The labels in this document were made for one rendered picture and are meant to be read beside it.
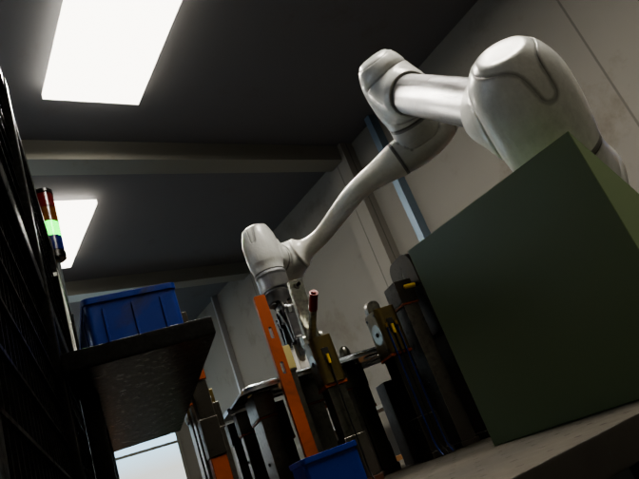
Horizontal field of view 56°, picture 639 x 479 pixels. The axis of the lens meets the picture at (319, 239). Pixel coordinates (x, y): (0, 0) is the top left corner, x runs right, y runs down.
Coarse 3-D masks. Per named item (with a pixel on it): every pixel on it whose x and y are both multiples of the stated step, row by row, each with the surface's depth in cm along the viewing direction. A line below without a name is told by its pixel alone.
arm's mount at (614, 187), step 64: (512, 192) 92; (576, 192) 84; (448, 256) 103; (512, 256) 93; (576, 256) 84; (448, 320) 103; (512, 320) 93; (576, 320) 85; (512, 384) 94; (576, 384) 86
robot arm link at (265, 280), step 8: (264, 272) 165; (272, 272) 165; (280, 272) 166; (256, 280) 168; (264, 280) 165; (272, 280) 164; (280, 280) 165; (288, 280) 168; (264, 288) 164; (272, 288) 165
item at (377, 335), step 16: (368, 320) 152; (384, 320) 147; (384, 336) 145; (400, 336) 146; (384, 352) 147; (400, 352) 144; (400, 368) 143; (400, 384) 144; (416, 384) 141; (400, 400) 145; (416, 400) 139; (416, 416) 140; (432, 416) 140; (416, 432) 140; (432, 432) 138; (416, 448) 142; (432, 448) 136; (448, 448) 137
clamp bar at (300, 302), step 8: (296, 280) 152; (288, 288) 152; (296, 288) 151; (304, 288) 152; (296, 296) 150; (304, 296) 151; (296, 304) 150; (304, 304) 150; (296, 312) 151; (304, 312) 150; (304, 320) 149; (304, 328) 148
